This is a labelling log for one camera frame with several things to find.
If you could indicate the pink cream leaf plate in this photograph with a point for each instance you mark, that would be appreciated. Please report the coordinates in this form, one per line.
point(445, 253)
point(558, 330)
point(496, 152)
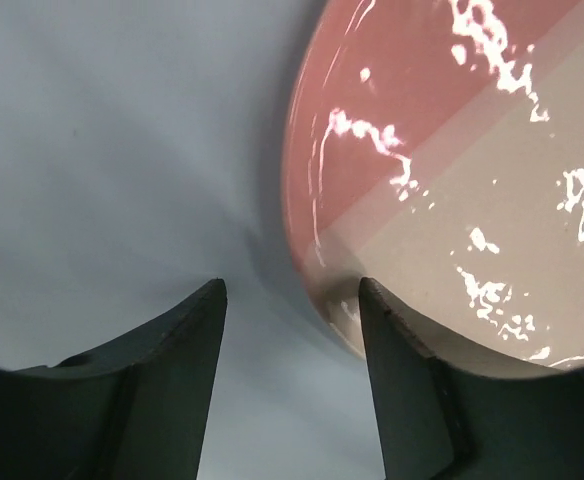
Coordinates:
point(438, 148)

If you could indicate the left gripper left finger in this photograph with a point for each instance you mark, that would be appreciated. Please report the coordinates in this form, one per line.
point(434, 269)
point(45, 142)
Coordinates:
point(135, 407)

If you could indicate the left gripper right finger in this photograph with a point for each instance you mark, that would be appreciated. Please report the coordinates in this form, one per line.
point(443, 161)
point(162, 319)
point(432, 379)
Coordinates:
point(440, 415)

